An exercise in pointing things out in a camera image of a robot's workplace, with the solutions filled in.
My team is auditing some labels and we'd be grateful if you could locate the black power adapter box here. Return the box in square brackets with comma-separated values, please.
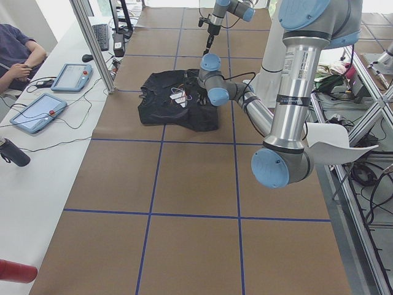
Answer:
[112, 33, 125, 57]

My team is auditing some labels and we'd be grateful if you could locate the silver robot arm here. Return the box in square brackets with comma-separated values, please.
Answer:
[198, 0, 257, 55]
[198, 1, 362, 188]

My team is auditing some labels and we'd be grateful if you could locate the white plastic chair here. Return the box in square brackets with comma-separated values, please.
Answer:
[306, 122, 379, 165]

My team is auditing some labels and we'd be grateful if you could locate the near blue teach pendant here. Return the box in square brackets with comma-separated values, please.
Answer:
[10, 93, 68, 134]

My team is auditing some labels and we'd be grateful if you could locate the far blue teach pendant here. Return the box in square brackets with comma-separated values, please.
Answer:
[50, 63, 93, 92]

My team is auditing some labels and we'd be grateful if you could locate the black printed t-shirt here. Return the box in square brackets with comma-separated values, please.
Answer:
[138, 69, 219, 132]

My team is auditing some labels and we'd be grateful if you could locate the seated person in navy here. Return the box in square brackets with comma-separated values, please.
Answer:
[1, 24, 47, 93]

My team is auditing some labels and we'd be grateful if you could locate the black keyboard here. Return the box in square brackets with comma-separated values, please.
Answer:
[91, 23, 109, 51]

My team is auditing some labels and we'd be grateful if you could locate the black water bottle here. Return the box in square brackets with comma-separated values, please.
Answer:
[1, 138, 31, 167]

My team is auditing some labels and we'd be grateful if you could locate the blue teach pendant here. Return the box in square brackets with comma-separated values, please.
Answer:
[10, 93, 68, 134]
[50, 63, 93, 92]

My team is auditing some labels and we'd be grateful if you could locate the black computer mouse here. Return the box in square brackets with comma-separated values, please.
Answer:
[82, 54, 93, 63]

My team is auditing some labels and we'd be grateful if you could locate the red cylinder bottle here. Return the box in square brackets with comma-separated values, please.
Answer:
[1, 259, 37, 283]

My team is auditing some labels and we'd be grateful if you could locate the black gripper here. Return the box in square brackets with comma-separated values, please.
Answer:
[184, 78, 208, 104]
[203, 24, 220, 55]

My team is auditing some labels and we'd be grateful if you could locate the brown paper table cover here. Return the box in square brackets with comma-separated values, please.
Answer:
[31, 7, 351, 294]

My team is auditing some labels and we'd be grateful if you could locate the aluminium frame post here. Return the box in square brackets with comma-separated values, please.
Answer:
[69, 0, 115, 94]

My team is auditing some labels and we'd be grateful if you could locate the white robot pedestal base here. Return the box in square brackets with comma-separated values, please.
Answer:
[251, 1, 286, 108]

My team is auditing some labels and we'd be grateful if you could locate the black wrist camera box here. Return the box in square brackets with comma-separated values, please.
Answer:
[198, 17, 205, 28]

